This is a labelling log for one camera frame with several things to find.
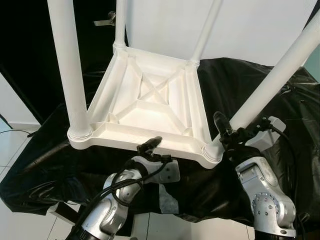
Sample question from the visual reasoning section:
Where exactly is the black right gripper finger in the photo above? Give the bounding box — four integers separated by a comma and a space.
213, 111, 233, 138

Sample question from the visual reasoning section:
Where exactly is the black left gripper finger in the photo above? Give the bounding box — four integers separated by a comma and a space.
136, 136, 163, 152

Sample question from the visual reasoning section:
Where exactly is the black plastic cover sheet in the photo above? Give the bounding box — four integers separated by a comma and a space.
0, 57, 320, 226

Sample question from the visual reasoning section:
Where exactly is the teal glass panel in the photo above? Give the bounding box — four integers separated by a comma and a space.
302, 45, 320, 83

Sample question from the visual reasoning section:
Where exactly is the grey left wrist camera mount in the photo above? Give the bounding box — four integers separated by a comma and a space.
150, 159, 181, 185

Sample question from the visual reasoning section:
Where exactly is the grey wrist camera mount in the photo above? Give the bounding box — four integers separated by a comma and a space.
247, 116, 287, 151
150, 159, 181, 185

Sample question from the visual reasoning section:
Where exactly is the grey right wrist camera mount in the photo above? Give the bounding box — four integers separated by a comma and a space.
247, 116, 287, 151

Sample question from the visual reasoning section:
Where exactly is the silver door handle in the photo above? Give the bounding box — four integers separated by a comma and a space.
94, 11, 117, 27

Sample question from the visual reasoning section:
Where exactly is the thin black floor cable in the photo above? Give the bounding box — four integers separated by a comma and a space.
0, 129, 36, 137

